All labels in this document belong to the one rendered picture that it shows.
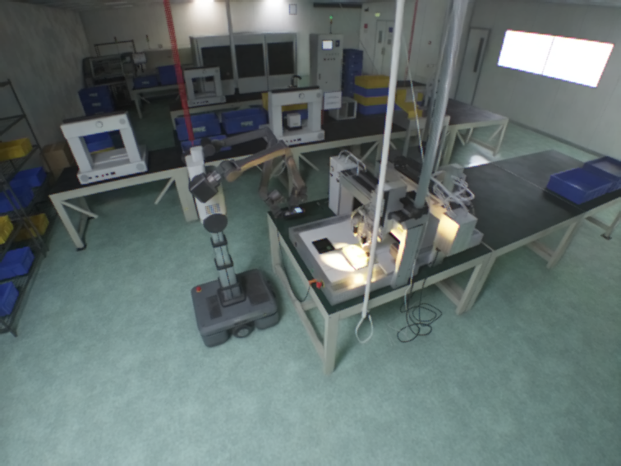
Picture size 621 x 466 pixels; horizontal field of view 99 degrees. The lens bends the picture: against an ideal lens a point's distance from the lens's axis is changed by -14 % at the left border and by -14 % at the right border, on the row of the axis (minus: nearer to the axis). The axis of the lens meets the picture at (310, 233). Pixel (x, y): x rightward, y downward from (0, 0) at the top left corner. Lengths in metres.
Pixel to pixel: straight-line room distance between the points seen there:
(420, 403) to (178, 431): 1.67
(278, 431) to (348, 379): 0.62
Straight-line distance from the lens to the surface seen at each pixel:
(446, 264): 2.32
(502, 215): 3.12
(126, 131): 3.72
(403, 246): 1.79
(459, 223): 1.89
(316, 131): 4.13
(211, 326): 2.50
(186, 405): 2.52
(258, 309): 2.51
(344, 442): 2.30
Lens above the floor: 2.19
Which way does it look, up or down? 37 degrees down
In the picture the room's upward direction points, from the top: straight up
